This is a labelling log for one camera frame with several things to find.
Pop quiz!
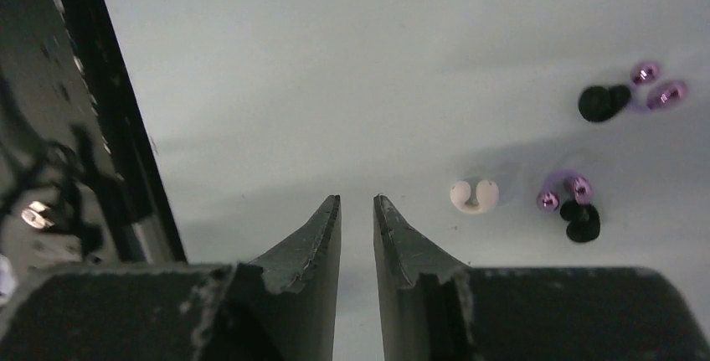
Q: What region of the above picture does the purple earbud upper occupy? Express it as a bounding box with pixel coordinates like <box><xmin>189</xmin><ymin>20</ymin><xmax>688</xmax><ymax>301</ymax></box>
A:
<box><xmin>627</xmin><ymin>59</ymin><xmax>689</xmax><ymax>113</ymax></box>

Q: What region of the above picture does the black earbud lower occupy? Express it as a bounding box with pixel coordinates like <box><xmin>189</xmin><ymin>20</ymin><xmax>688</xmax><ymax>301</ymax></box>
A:
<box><xmin>559</xmin><ymin>200</ymin><xmax>601</xmax><ymax>244</ymax></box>

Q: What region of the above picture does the black earbud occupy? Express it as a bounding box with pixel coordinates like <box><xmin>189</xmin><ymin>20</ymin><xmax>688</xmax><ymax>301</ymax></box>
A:
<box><xmin>578</xmin><ymin>85</ymin><xmax>631</xmax><ymax>123</ymax></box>
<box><xmin>559</xmin><ymin>200</ymin><xmax>601</xmax><ymax>244</ymax></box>

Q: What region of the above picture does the white earbud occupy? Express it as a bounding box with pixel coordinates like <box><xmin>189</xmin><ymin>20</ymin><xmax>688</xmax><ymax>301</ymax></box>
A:
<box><xmin>450</xmin><ymin>180</ymin><xmax>500</xmax><ymax>214</ymax></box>

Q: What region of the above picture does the black earbud upper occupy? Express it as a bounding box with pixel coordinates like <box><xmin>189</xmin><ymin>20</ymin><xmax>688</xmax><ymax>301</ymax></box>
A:
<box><xmin>578</xmin><ymin>85</ymin><xmax>631</xmax><ymax>123</ymax></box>

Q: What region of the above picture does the purple earbud lower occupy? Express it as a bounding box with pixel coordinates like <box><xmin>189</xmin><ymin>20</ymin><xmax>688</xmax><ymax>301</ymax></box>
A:
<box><xmin>536</xmin><ymin>169</ymin><xmax>594</xmax><ymax>212</ymax></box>

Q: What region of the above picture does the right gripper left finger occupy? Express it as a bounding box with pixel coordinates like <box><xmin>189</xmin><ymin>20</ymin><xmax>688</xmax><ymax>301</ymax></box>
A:
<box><xmin>1</xmin><ymin>195</ymin><xmax>341</xmax><ymax>360</ymax></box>

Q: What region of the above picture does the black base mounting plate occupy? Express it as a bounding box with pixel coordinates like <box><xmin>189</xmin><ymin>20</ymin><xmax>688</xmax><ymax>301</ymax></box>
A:
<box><xmin>1</xmin><ymin>0</ymin><xmax>185</xmax><ymax>273</ymax></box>

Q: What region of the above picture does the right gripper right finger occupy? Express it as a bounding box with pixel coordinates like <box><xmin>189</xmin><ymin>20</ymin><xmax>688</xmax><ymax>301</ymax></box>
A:
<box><xmin>373</xmin><ymin>195</ymin><xmax>709</xmax><ymax>360</ymax></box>

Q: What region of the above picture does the purple earbud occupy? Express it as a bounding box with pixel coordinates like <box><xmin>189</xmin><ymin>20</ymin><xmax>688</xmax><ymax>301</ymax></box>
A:
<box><xmin>536</xmin><ymin>169</ymin><xmax>594</xmax><ymax>212</ymax></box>
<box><xmin>627</xmin><ymin>59</ymin><xmax>689</xmax><ymax>113</ymax></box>

